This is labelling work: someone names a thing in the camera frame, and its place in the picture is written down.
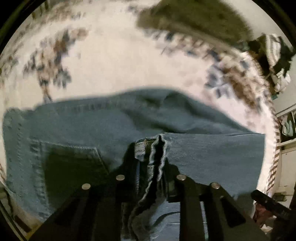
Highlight floral bed blanket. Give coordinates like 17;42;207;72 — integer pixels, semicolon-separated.
1;1;278;194

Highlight white wardrobe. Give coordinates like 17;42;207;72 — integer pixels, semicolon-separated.
275;108;295;196

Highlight blue denim jeans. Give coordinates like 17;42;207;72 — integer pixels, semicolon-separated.
3;89;265;240

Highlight black clothes on chair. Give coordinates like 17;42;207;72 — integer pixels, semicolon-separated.
248;34;295;76

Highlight white puffer jacket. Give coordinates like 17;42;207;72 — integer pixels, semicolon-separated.
265;34;292;92

